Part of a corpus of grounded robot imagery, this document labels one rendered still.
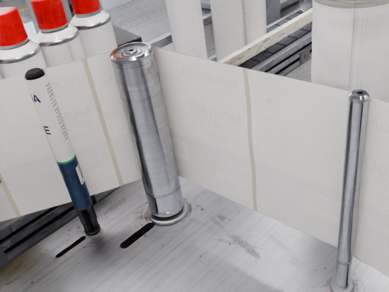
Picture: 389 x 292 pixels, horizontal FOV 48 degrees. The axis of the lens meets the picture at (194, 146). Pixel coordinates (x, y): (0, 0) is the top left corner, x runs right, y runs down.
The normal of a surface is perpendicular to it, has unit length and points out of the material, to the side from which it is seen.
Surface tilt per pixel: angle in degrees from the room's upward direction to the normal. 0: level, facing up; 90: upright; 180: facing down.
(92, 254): 0
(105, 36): 90
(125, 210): 0
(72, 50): 90
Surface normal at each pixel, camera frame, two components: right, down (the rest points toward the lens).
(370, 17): 0.02, 0.60
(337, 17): -0.63, 0.54
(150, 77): 0.75, 0.29
